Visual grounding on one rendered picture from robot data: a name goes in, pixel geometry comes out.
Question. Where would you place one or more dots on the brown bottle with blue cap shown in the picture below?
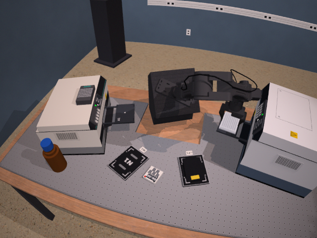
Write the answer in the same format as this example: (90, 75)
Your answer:
(53, 155)

